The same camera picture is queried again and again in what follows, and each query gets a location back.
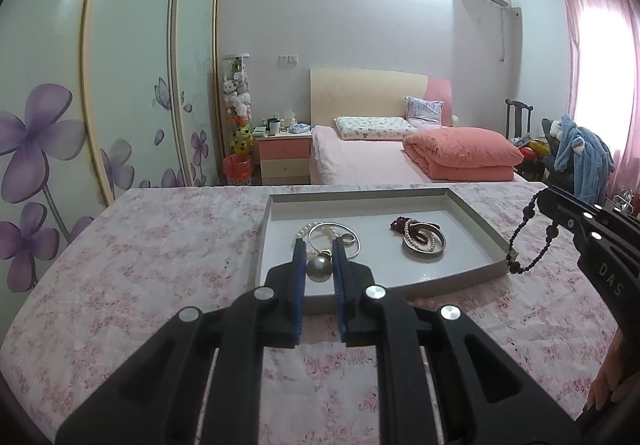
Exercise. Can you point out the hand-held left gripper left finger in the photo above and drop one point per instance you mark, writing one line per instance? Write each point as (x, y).
(298, 285)

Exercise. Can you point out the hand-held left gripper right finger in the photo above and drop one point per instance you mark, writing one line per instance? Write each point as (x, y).
(340, 285)

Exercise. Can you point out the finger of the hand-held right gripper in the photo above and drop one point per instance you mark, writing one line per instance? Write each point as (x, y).
(567, 217)
(580, 200)

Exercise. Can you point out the large pearl pendant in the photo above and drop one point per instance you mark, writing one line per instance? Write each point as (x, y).
(318, 269)

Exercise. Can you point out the thin silver bangle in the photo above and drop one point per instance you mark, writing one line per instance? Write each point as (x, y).
(358, 247)

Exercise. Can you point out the black bead strand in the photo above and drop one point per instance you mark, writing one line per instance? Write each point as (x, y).
(511, 245)

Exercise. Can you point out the wide silver bangle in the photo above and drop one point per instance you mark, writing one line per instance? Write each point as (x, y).
(425, 257)

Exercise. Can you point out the grey shallow cardboard tray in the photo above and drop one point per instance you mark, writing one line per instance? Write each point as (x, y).
(450, 245)

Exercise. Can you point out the person's right hand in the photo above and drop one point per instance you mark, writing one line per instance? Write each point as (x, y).
(605, 375)

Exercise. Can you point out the blue plush garment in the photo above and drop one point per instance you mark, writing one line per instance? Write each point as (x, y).
(587, 160)

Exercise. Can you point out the metal rack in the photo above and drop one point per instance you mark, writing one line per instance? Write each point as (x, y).
(622, 205)

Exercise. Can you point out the red and yellow toys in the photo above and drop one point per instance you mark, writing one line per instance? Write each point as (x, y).
(532, 150)

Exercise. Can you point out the dark wooden chair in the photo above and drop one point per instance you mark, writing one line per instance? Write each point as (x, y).
(517, 117)

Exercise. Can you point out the folded pink quilt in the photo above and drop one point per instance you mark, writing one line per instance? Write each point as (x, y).
(460, 152)

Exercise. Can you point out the pink and cream nightstand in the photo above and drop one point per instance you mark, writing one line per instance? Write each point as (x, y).
(282, 157)

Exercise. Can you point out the red waste bin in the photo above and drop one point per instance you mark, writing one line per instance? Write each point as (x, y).
(237, 169)

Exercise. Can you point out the pink curtain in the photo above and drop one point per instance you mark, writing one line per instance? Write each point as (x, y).
(580, 65)

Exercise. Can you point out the pink floral tablecloth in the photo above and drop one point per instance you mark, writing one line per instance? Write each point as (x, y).
(150, 250)

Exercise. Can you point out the blue cloth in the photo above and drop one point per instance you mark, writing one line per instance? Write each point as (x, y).
(301, 128)

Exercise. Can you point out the white mug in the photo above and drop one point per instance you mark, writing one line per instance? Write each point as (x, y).
(275, 126)

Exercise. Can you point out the floral print pillow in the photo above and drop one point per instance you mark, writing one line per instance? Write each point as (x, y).
(375, 127)

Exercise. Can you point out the purple patterned pillow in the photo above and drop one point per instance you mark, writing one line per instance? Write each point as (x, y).
(424, 111)

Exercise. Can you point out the air conditioner pipe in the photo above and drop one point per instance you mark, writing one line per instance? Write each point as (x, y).
(501, 32)

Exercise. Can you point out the clear tube of plush toys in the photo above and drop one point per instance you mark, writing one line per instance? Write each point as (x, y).
(238, 105)

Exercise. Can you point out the bed with cream headboard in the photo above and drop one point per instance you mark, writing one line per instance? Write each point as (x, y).
(360, 95)

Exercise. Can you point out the sliding wardrobe with purple flowers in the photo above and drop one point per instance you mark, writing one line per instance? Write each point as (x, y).
(60, 75)

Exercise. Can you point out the white wall switch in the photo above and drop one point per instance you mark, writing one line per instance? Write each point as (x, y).
(288, 58)

